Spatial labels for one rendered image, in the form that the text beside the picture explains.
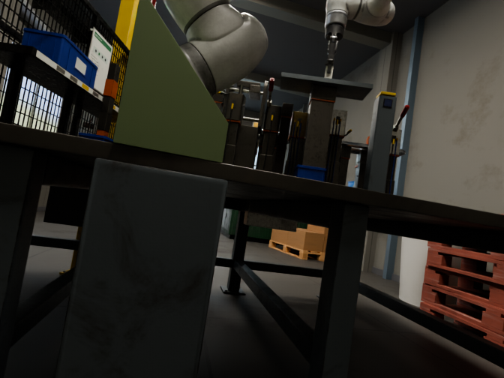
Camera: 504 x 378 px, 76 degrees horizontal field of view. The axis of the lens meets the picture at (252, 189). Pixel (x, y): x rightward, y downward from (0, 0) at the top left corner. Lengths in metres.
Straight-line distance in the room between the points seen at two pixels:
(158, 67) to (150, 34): 0.08
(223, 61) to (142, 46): 0.21
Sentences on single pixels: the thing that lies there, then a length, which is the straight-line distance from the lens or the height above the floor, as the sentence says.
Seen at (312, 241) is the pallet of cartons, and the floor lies 0.27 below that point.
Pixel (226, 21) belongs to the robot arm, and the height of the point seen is 1.08.
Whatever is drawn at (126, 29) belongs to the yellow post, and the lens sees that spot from 2.61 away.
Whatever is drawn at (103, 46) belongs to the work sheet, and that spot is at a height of 1.41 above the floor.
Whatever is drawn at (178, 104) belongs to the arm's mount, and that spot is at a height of 0.82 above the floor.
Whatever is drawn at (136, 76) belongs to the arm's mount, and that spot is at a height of 0.86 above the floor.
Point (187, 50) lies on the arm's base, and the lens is 0.92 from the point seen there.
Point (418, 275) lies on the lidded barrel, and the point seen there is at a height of 0.26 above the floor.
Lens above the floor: 0.60
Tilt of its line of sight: 4 degrees up
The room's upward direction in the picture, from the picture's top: 9 degrees clockwise
